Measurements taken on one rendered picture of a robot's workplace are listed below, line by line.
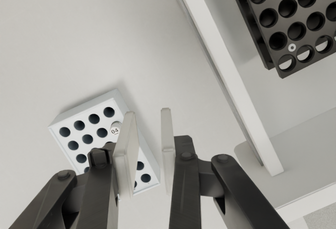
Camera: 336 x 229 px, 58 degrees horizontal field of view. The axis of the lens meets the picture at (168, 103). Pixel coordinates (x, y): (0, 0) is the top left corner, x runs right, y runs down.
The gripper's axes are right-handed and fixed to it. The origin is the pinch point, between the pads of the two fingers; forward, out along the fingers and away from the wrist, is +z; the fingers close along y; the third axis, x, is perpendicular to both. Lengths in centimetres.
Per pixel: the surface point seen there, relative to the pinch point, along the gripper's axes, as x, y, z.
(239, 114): -0.5, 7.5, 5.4
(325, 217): -91, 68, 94
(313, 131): -3.8, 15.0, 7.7
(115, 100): -0.7, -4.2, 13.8
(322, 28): 6.3, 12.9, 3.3
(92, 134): -4.6, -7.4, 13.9
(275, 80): 0.9, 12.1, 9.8
